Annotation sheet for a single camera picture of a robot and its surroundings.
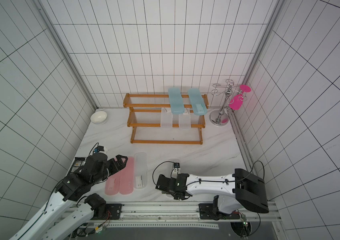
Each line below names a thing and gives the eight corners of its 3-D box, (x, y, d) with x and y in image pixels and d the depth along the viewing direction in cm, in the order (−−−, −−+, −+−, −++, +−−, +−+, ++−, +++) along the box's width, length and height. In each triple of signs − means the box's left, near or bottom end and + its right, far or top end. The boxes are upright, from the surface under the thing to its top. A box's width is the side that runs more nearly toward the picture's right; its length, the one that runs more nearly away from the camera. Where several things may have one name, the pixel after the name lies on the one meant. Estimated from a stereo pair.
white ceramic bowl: (91, 124, 111) (88, 120, 107) (96, 114, 118) (93, 110, 114) (106, 125, 111) (103, 120, 107) (109, 115, 118) (107, 110, 114)
